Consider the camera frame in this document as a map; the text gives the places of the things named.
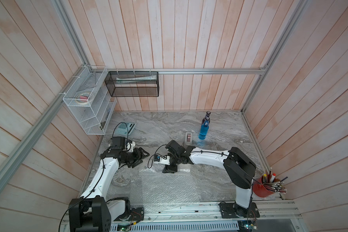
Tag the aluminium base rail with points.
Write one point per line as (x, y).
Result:
(263, 216)

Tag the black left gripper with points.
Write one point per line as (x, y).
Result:
(138, 156)

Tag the pens in cup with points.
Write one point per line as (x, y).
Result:
(272, 183)

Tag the black mesh wall basket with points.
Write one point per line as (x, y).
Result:
(132, 84)

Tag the blue bottle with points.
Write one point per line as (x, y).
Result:
(204, 129)

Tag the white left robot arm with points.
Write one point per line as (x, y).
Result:
(91, 212)

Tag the red pen cup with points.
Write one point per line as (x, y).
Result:
(260, 190)

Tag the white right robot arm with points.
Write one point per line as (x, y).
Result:
(239, 167)

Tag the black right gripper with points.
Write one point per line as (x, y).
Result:
(169, 169)

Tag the light blue desk calculator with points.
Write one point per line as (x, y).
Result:
(124, 128)

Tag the clear bubble wrap sheet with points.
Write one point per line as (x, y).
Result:
(157, 192)

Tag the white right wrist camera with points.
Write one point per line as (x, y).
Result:
(165, 160)

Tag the dark purple bottle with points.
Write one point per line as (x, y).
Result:
(208, 113)

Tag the white mesh wall shelf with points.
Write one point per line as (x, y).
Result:
(95, 117)

